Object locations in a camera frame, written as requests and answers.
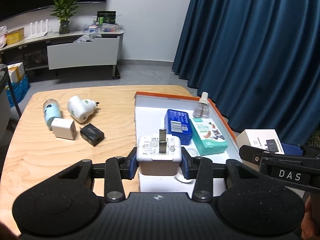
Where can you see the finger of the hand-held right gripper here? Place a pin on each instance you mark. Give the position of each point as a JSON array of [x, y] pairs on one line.
[[293, 150], [250, 155]]

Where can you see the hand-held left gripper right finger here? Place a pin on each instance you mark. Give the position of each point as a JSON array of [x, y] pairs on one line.
[[185, 166]]

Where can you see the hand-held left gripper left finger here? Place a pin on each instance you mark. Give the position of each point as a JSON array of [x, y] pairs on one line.
[[132, 167]]

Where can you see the white charger packaging box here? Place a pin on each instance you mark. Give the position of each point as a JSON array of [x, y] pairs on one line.
[[260, 138]]

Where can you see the white pronged plug adapter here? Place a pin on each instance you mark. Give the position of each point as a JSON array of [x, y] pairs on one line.
[[160, 157]]

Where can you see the teal cartoon bandage box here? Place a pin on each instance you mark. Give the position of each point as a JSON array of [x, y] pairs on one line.
[[210, 135]]

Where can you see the blue plastic box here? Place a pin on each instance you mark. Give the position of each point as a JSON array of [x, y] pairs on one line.
[[177, 125]]

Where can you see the orange white cardboard box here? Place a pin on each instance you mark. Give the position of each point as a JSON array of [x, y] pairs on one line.
[[150, 120]]

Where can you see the black charger cube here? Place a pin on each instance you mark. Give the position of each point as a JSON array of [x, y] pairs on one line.
[[92, 133]]

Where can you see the clear liquid refill bottle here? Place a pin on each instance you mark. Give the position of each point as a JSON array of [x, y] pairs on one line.
[[201, 108]]

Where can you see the white charger cube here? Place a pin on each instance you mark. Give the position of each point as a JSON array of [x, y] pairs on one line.
[[63, 128]]

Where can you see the light blue small bottle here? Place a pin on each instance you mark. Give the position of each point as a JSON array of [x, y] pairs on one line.
[[51, 111]]

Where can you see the person's right hand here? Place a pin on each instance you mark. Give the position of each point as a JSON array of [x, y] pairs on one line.
[[312, 220]]

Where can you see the black roll on floor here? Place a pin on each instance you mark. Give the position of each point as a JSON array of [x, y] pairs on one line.
[[117, 75]]

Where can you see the dark blue curtain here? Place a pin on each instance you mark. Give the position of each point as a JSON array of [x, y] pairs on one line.
[[250, 42]]

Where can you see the white television cabinet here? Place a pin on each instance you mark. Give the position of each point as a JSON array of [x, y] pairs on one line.
[[82, 52]]

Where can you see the clear bags in drawer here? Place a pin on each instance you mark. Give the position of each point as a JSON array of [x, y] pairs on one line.
[[86, 38]]

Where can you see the blue plastic wrapped pack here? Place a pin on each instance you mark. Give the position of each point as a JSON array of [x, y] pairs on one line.
[[18, 90]]

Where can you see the dark glass coffee table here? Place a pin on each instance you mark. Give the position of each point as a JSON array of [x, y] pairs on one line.
[[3, 110]]

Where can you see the clear plastic storage boxes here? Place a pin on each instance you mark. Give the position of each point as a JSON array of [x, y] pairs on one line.
[[102, 28]]

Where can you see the white yellow cardboard box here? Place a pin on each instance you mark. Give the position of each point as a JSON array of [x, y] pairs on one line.
[[16, 72]]

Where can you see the green black display box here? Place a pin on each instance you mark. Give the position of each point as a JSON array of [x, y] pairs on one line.
[[107, 17]]

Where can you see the white antenna router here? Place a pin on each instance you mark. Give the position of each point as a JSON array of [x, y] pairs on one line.
[[37, 30]]

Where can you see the green plant in glass vase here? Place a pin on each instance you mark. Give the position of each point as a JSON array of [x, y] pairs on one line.
[[65, 7]]

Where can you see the yellow carton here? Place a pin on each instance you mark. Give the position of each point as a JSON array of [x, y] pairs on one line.
[[15, 36]]

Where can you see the white red plastic bag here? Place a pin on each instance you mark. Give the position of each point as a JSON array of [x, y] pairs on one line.
[[2, 37]]

